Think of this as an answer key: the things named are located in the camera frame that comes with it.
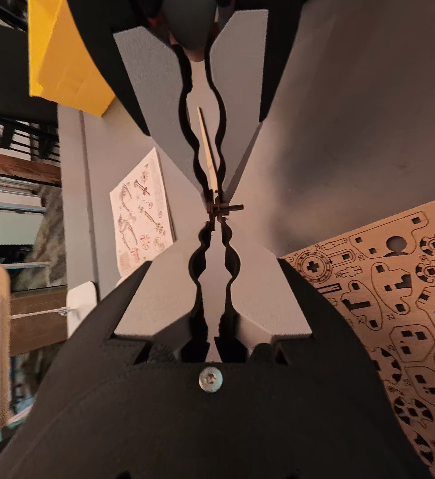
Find thin steel wire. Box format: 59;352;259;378
10;307;70;319

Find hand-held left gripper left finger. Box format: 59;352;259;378
114;221;212;360

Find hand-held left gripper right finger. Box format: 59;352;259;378
221;219;312;347

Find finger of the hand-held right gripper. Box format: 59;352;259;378
113;26;213;206
208;8;269;203

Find laser-cut plywood parts sheet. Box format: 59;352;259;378
279;193;435;479

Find assembly instruction booklet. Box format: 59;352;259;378
109;147;175;277

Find black fabric chair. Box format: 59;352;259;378
0;19;59;124

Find thin wooden stick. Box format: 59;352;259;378
197;107;220;195

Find stacked yellow plastic bins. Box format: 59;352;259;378
28;0;116;117

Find small wooden crossbar part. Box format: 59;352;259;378
207;189;218;231

